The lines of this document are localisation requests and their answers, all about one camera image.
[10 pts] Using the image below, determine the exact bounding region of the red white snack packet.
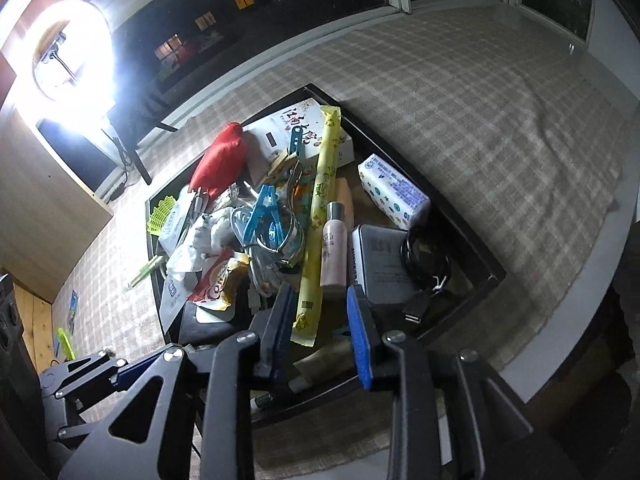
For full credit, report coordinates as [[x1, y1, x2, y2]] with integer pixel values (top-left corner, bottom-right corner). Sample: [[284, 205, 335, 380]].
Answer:
[[190, 252, 251, 312]]

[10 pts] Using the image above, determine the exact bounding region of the checked beige blanket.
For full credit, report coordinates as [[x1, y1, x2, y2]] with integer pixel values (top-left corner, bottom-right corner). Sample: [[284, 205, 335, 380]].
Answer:
[[50, 2, 626, 480]]

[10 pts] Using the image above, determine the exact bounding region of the blue card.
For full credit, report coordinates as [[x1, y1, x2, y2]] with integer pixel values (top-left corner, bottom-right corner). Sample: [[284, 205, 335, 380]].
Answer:
[[65, 290, 81, 334]]

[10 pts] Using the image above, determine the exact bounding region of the beige tube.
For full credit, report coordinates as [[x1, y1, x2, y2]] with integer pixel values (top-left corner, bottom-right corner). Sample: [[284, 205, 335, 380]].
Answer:
[[292, 340, 357, 394]]

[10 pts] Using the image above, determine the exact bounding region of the light wooden cabinet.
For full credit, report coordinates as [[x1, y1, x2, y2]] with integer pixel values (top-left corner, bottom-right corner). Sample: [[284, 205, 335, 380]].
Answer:
[[0, 95, 114, 302]]

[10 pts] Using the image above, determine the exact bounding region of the crumpled white tissue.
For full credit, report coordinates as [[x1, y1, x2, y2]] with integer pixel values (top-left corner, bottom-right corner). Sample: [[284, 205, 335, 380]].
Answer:
[[192, 207, 236, 257]]

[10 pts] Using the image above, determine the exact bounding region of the yellow long packet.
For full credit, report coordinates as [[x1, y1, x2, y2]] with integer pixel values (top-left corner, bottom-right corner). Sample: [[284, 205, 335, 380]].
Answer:
[[291, 105, 343, 348]]

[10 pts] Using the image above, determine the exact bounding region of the yellow-green plastic mesh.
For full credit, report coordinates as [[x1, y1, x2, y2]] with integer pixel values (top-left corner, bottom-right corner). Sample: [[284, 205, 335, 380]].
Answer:
[[147, 195, 179, 237]]

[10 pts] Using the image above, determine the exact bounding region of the white blue tissue pack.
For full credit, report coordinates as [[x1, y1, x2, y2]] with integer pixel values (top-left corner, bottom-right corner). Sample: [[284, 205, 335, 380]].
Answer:
[[357, 153, 432, 231]]

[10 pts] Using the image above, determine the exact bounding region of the red fabric pouch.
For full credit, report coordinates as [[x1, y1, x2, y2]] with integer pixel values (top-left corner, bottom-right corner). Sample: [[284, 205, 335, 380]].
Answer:
[[189, 122, 250, 206]]

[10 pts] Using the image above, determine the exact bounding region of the ring light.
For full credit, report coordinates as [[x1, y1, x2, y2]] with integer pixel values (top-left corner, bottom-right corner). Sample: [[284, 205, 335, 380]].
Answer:
[[29, 0, 120, 107]]

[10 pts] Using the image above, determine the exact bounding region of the green pen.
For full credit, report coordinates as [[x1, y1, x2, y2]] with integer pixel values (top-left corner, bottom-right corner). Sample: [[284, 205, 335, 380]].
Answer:
[[127, 255, 166, 289]]

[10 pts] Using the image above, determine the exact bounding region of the pink lotion bottle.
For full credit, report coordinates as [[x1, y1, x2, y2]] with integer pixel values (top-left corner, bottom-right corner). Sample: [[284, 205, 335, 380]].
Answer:
[[320, 201, 349, 288]]

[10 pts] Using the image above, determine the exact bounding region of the green plastic clip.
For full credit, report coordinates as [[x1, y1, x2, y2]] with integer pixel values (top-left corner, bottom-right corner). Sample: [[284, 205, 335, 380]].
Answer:
[[56, 327, 76, 361]]

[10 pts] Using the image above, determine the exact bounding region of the small blue clothes peg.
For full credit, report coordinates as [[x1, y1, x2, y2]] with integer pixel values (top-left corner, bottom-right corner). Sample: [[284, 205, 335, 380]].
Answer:
[[287, 125, 309, 162]]

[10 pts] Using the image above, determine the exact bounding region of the white window frame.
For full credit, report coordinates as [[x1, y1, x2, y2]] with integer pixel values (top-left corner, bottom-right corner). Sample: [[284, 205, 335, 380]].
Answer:
[[100, 0, 601, 128]]

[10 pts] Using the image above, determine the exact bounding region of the large blue clothes peg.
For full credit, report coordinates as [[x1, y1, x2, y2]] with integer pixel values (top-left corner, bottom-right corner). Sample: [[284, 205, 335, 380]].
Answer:
[[242, 185, 291, 252]]

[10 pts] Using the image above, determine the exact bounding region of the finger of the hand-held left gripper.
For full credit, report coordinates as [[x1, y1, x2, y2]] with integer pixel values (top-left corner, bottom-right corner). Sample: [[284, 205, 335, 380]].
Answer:
[[39, 351, 168, 402], [42, 402, 108, 445]]

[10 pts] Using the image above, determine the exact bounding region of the black light stand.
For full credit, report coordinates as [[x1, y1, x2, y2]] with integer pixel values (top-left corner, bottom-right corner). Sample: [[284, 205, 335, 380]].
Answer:
[[102, 102, 178, 186]]

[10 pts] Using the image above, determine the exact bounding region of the black coiled cable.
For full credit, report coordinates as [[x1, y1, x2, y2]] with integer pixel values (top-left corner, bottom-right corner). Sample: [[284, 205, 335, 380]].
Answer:
[[400, 220, 453, 330]]

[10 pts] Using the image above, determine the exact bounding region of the dark monitor screen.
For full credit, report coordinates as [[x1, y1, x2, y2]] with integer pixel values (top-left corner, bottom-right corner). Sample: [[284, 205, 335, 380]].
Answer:
[[37, 117, 122, 195]]

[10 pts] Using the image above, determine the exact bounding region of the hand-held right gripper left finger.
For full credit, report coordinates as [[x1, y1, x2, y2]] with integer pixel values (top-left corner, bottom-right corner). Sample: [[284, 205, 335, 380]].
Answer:
[[57, 284, 297, 480]]

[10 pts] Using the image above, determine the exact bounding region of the white sachet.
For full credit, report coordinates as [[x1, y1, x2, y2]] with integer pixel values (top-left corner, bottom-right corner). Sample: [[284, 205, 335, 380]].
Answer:
[[160, 274, 195, 337], [157, 187, 202, 261]]

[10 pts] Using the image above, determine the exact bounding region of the grey flat box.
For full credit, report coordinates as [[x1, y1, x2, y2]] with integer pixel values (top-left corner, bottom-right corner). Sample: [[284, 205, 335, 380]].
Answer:
[[350, 224, 426, 306]]

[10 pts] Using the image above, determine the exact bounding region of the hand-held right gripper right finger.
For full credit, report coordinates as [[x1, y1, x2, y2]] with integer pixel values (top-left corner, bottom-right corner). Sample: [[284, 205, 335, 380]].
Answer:
[[346, 285, 551, 480]]

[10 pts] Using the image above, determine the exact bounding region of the black tray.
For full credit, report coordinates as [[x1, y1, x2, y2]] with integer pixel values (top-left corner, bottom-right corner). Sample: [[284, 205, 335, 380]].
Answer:
[[145, 82, 508, 428]]

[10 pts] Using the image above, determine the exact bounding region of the white printed box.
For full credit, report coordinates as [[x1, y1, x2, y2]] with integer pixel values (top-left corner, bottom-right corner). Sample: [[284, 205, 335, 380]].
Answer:
[[247, 97, 358, 186]]

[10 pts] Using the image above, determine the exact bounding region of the peach-coloured block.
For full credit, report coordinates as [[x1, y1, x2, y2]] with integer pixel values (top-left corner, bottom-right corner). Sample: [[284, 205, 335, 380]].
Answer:
[[332, 177, 356, 217]]

